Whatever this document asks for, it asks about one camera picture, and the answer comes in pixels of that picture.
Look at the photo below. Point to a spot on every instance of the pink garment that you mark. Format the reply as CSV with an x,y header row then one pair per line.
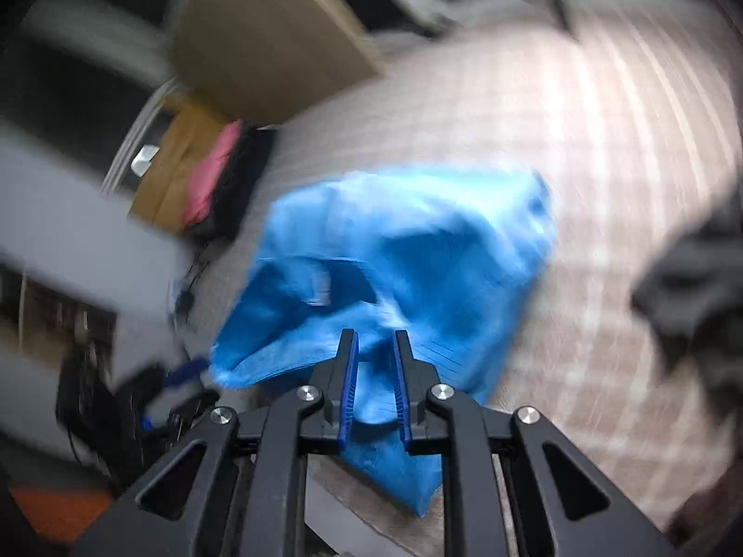
x,y
212,174

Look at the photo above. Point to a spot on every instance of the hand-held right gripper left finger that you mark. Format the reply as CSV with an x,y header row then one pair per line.
x,y
350,394

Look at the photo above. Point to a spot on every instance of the dark grey garment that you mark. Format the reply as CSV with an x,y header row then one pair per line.
x,y
691,290

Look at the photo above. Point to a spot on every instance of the orange object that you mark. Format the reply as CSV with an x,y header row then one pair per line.
x,y
58,513

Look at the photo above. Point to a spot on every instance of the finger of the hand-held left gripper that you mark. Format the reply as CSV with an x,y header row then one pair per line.
x,y
186,372

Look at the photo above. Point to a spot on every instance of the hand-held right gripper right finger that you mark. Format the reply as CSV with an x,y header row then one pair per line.
x,y
400,394

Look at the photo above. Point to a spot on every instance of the navy garment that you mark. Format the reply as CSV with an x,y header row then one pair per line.
x,y
247,180

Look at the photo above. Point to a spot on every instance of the black tripod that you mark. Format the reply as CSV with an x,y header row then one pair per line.
x,y
566,11

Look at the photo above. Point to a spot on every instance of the small white object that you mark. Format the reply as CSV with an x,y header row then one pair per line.
x,y
142,161

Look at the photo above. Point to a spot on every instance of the light wooden cabinet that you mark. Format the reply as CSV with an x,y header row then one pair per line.
x,y
267,40

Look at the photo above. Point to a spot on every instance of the blue pinstriped zip jacket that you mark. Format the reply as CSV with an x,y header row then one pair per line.
x,y
435,255

